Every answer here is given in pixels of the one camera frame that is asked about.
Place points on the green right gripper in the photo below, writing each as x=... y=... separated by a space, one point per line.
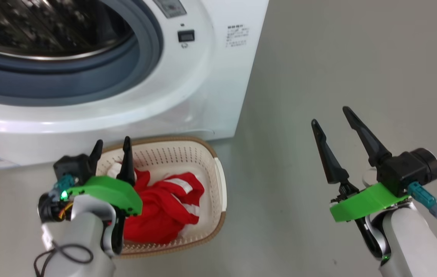
x=364 y=202

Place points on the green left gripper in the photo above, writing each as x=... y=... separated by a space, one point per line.
x=110 y=190

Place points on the red and white garment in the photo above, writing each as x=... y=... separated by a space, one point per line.
x=157 y=207

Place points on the cream basket brown rim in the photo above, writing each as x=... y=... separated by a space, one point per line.
x=172 y=154

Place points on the white washing machine body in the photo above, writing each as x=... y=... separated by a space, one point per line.
x=203 y=96

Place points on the perforated steel drum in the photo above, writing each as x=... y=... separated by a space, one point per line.
x=49 y=27

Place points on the grey warning sticker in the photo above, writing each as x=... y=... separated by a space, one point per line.
x=170 y=7

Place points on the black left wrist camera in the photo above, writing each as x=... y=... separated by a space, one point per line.
x=72 y=167

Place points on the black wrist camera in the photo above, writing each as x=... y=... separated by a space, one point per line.
x=72 y=167
x=402 y=169

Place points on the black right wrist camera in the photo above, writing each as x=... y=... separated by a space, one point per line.
x=402 y=169

